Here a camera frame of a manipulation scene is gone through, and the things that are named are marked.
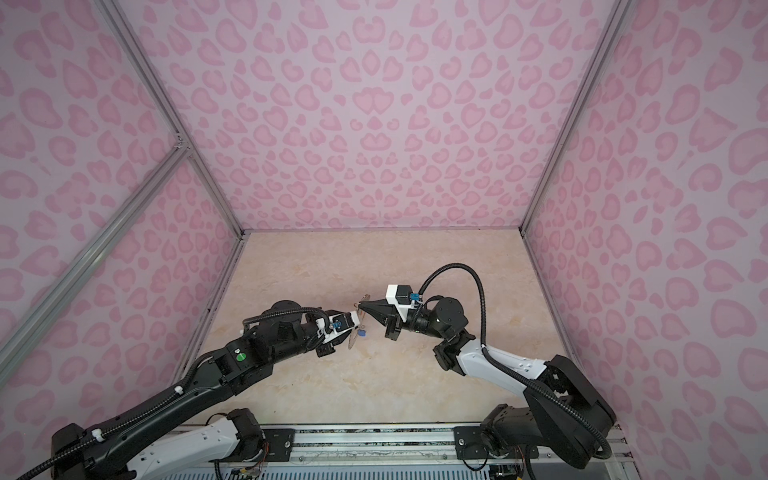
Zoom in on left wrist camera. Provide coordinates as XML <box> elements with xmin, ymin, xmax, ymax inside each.
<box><xmin>315</xmin><ymin>311</ymin><xmax>356</xmax><ymax>345</ymax></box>

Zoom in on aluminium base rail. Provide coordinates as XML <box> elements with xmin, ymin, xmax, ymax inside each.
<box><xmin>197</xmin><ymin>422</ymin><xmax>631</xmax><ymax>480</ymax></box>

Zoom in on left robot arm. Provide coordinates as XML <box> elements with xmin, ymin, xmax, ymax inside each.
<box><xmin>41</xmin><ymin>300</ymin><xmax>359</xmax><ymax>479</ymax></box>

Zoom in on metal perforated ring disc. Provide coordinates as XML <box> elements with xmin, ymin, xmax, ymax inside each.
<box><xmin>347</xmin><ymin>294</ymin><xmax>370</xmax><ymax>350</ymax></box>

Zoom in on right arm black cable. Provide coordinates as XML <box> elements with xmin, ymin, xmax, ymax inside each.
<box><xmin>417</xmin><ymin>262</ymin><xmax>613</xmax><ymax>460</ymax></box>

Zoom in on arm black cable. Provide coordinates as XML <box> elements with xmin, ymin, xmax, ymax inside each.
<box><xmin>14</xmin><ymin>307</ymin><xmax>331</xmax><ymax>480</ymax></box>
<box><xmin>417</xmin><ymin>262</ymin><xmax>613</xmax><ymax>460</ymax></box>

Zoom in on diagonal aluminium frame bar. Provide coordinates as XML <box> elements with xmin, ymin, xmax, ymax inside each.
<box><xmin>1</xmin><ymin>141</ymin><xmax>189</xmax><ymax>385</ymax></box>

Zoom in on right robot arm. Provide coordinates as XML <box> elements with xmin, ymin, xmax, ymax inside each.
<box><xmin>359</xmin><ymin>296</ymin><xmax>616</xmax><ymax>469</ymax></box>

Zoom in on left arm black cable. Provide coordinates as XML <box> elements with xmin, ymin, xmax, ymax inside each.
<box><xmin>14</xmin><ymin>307</ymin><xmax>331</xmax><ymax>480</ymax></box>

